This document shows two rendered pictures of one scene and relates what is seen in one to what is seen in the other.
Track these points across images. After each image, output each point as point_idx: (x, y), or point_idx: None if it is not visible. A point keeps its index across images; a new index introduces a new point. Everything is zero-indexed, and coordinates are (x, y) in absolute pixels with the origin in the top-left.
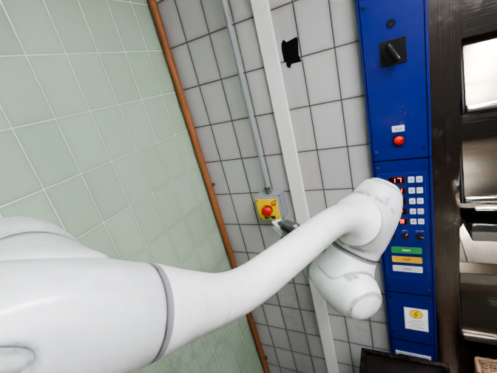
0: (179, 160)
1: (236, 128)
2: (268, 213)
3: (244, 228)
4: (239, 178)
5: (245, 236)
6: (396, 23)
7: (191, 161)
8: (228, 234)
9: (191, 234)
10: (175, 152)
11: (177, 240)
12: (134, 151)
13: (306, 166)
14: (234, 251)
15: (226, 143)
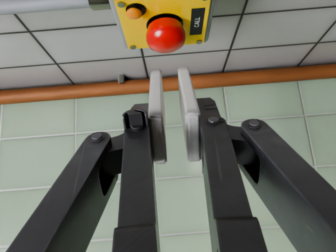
0: (47, 147)
1: None
2: (169, 39)
3: (244, 42)
4: (95, 40)
5: (269, 42)
6: None
7: (61, 115)
8: (253, 66)
9: (199, 170)
10: (28, 151)
11: (192, 215)
12: None
13: None
14: (302, 61)
15: (3, 52)
